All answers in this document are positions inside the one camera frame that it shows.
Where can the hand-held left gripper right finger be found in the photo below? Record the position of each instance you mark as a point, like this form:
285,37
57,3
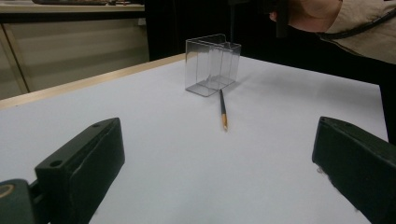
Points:
358,161

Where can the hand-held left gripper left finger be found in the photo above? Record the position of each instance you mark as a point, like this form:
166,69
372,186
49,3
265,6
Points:
84,168

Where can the dark pen with gold end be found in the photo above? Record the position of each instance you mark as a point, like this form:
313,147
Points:
223,109

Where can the beige panelled counter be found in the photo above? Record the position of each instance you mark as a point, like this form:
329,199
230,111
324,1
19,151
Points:
74,46

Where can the dark keyboard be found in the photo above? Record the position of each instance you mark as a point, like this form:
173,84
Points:
68,2

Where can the clear acrylic divided organizer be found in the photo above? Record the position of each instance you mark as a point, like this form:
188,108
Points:
211,65

